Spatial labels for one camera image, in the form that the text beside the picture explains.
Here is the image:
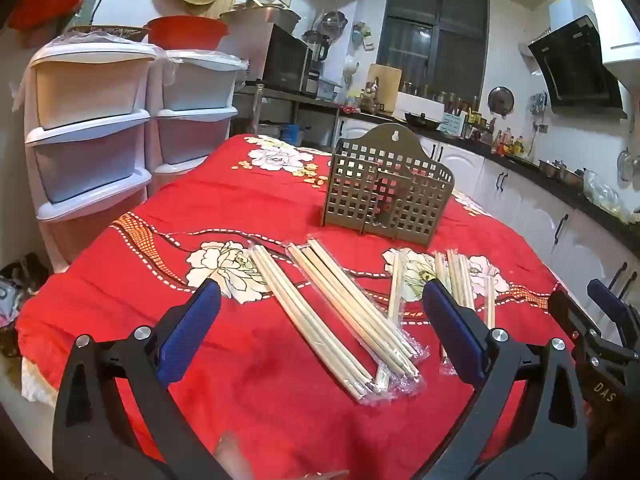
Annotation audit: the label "olive perforated utensil holder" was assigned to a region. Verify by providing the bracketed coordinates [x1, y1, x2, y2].
[320, 122, 456, 251]

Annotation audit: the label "row of sauce bottles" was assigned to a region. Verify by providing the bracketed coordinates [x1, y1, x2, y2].
[492, 127, 531, 158]

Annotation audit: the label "black range hood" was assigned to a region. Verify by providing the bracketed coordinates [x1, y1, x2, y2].
[527, 15, 628, 111]

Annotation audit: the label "wooden cutting board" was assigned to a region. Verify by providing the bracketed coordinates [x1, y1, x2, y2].
[367, 63, 402, 113]

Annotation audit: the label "light blue knife block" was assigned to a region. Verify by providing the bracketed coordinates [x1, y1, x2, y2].
[442, 110, 468, 137]

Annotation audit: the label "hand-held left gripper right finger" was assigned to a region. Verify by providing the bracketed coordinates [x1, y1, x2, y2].
[422, 277, 591, 480]

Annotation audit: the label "red plastic basin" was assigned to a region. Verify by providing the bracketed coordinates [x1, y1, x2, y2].
[145, 16, 231, 51]

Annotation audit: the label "clear plastic bag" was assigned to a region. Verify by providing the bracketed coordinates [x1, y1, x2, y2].
[582, 170, 626, 221]

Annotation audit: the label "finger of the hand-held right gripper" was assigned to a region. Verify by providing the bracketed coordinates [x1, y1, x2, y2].
[587, 280, 638, 361]
[547, 290, 636, 411]

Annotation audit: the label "black countertop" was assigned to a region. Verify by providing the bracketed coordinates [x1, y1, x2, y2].
[345, 105, 640, 231]

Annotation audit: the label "white wall cabinet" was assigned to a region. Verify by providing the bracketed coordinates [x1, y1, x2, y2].
[587, 0, 640, 78]

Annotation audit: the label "black microwave oven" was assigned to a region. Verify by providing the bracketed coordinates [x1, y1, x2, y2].
[262, 22, 313, 93]

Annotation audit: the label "blender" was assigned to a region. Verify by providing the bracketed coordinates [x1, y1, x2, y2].
[302, 30, 331, 96]

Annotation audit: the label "steel basin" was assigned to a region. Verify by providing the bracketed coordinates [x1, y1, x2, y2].
[220, 5, 301, 36]

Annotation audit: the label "steel kitchen rack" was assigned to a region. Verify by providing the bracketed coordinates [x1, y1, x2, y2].
[232, 85, 341, 148]

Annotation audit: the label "white plastic drawer unit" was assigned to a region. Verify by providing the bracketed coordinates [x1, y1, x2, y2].
[150, 49, 248, 196]
[22, 40, 158, 271]

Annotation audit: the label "steel pots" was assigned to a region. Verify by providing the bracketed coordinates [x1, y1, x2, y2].
[537, 159, 586, 186]

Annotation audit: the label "person's left hand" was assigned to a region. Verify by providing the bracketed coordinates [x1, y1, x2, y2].
[214, 432, 351, 480]

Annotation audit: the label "red floral blanket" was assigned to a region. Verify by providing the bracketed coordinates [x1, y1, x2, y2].
[15, 132, 591, 480]

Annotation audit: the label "hanging steel pan lid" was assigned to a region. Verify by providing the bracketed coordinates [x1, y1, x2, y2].
[487, 86, 516, 116]

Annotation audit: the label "dark window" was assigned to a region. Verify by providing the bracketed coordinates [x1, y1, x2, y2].
[375, 0, 491, 111]

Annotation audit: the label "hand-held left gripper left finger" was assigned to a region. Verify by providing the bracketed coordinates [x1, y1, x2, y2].
[52, 277, 236, 480]

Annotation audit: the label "black wok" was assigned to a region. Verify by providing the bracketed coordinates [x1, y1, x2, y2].
[402, 111, 443, 131]

